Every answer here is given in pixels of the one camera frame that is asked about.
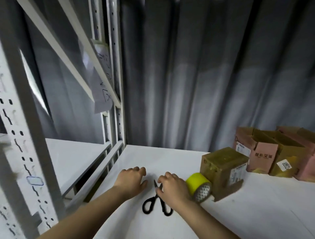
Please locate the white metal shelf rack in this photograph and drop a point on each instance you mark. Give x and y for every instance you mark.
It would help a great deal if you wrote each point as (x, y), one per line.
(29, 123)

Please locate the person's left forearm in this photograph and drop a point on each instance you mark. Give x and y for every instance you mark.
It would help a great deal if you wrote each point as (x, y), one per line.
(81, 221)

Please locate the brown box with white label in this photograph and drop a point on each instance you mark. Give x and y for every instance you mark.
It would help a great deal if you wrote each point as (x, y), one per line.
(224, 167)

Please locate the person's right hand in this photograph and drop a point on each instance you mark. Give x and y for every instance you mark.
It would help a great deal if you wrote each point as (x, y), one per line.
(174, 191)

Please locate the yellow tape roll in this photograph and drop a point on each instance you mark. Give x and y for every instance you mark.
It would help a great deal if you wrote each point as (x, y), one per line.
(197, 183)

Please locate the brown box with 7020 sticker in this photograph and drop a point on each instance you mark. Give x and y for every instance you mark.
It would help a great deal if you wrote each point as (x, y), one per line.
(288, 157)

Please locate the pink lettered cardboard box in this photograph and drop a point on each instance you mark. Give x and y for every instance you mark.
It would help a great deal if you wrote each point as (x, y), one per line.
(256, 150)
(307, 162)

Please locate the person's right forearm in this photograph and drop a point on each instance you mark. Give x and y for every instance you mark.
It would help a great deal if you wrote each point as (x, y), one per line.
(206, 224)

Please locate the person's left hand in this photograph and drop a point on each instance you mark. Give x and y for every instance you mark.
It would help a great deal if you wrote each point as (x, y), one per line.
(130, 182)

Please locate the black scissors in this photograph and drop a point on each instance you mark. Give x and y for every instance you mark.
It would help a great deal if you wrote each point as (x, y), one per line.
(155, 203)

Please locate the blue rack label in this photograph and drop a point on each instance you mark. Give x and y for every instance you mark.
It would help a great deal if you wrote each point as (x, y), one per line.
(35, 180)

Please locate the handwritten paper sheet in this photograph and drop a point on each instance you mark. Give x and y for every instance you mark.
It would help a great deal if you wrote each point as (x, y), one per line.
(104, 61)
(102, 101)

